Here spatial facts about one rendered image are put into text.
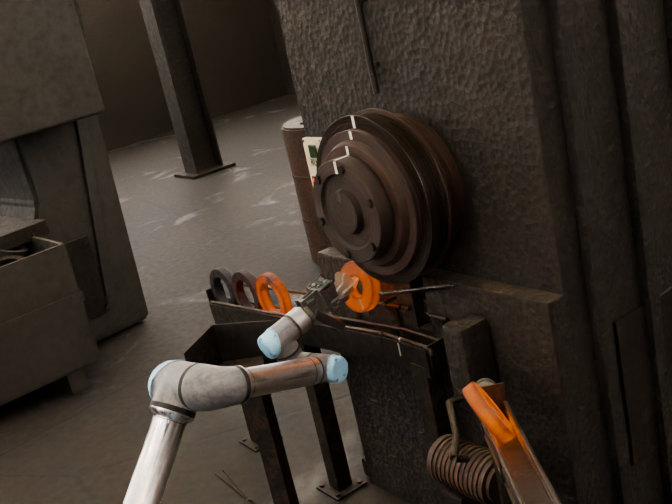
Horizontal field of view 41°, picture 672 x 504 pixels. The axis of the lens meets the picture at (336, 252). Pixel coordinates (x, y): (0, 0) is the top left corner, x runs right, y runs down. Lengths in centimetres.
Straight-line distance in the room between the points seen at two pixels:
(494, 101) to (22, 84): 296
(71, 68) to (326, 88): 233
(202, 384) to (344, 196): 59
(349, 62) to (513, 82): 60
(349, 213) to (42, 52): 270
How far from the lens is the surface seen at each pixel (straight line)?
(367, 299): 259
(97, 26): 1276
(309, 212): 539
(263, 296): 314
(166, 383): 225
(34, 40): 470
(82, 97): 478
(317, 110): 271
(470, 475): 224
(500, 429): 201
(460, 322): 231
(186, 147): 927
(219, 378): 218
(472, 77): 218
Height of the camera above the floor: 172
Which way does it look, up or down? 17 degrees down
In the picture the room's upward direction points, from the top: 13 degrees counter-clockwise
